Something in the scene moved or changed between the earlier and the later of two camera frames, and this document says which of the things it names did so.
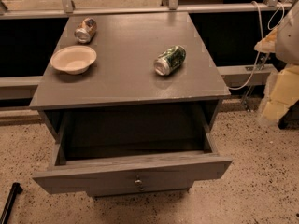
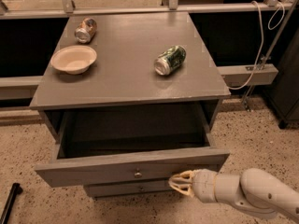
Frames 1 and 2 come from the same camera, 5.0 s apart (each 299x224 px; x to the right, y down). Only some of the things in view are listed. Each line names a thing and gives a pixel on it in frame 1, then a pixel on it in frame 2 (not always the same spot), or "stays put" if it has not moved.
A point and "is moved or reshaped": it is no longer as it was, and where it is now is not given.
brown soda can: (85, 32) stays put
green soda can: (170, 60) stays put
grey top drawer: (126, 152) is moved or reshaped
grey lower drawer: (130, 189) stays put
